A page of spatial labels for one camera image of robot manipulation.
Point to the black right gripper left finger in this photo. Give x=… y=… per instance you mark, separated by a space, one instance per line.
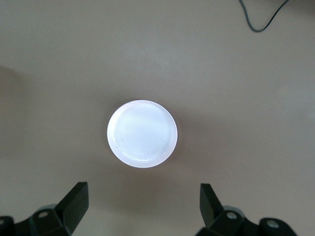
x=71 y=211

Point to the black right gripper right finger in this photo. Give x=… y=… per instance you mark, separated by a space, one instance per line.
x=211 y=211

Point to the pale pink round plate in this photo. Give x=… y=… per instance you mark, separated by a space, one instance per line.
x=141 y=134

